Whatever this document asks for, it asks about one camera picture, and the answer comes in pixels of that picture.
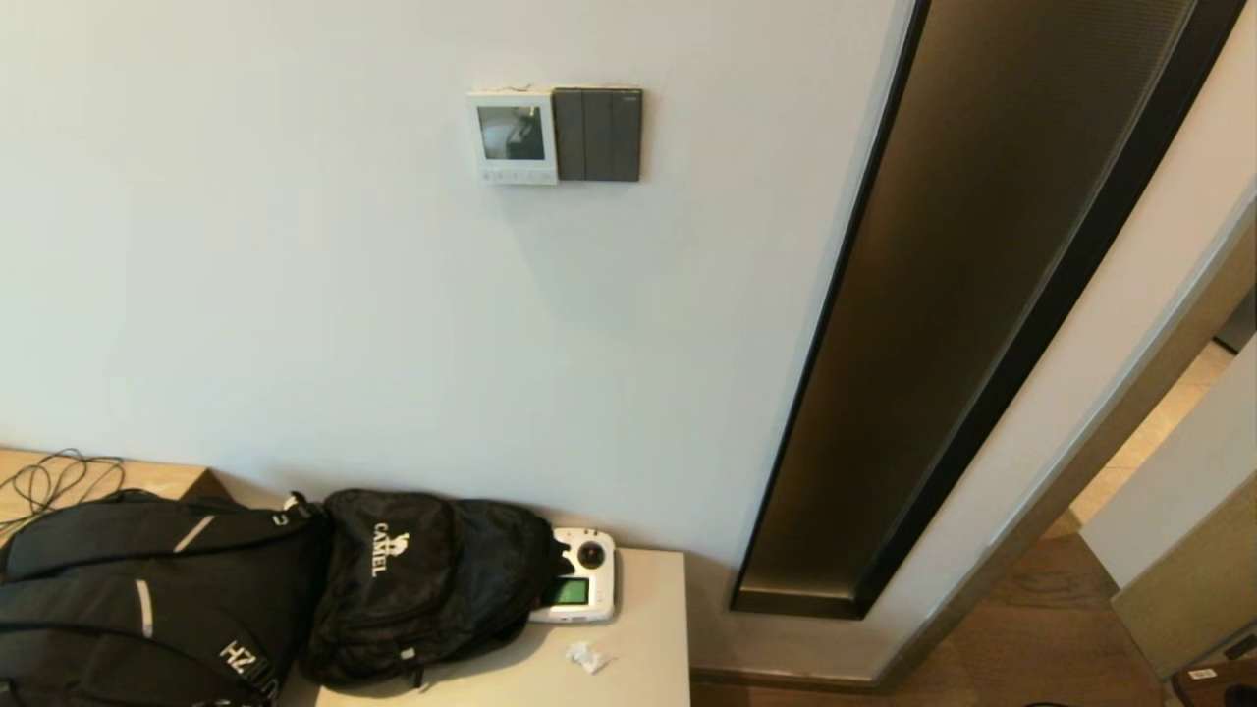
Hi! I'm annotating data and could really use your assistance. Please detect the white wall thermostat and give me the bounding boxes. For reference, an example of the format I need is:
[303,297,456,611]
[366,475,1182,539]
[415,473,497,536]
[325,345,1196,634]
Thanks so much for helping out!
[466,89,560,187]

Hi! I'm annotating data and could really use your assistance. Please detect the white radio remote controller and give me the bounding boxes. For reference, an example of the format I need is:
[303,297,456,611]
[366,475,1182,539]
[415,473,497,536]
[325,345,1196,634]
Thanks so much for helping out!
[527,526,619,625]

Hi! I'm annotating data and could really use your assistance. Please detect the beige side cabinet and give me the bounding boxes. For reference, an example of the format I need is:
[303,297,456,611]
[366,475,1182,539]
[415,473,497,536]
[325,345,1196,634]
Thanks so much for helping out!
[275,546,692,707]

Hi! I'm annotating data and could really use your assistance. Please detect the black Camel backpack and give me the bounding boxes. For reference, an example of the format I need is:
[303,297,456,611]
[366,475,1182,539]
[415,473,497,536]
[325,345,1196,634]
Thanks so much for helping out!
[299,488,576,687]

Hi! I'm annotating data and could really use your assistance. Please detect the light wooden desk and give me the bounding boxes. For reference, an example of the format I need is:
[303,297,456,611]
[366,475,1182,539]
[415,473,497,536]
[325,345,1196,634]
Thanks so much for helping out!
[0,447,237,536]

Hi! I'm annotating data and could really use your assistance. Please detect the large black HZ backpack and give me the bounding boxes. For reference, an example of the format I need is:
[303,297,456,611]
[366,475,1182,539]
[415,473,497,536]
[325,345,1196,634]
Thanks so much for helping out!
[0,488,331,707]

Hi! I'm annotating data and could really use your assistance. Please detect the dark grey wall switch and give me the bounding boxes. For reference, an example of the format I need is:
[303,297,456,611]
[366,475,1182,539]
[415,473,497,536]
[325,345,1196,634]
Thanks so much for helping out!
[551,86,644,184]

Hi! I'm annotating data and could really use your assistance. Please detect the bronze glass panel black frame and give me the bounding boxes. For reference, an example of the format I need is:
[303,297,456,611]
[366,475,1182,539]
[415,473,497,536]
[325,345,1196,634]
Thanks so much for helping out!
[729,0,1249,621]

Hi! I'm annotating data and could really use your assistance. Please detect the grey metal door frame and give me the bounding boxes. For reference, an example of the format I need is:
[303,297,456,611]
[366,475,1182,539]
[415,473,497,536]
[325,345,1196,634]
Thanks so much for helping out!
[872,185,1257,694]

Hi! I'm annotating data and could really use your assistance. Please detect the thin black cable bundle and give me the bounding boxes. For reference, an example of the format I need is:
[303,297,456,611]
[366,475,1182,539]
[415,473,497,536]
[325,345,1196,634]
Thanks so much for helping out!
[0,448,127,541]

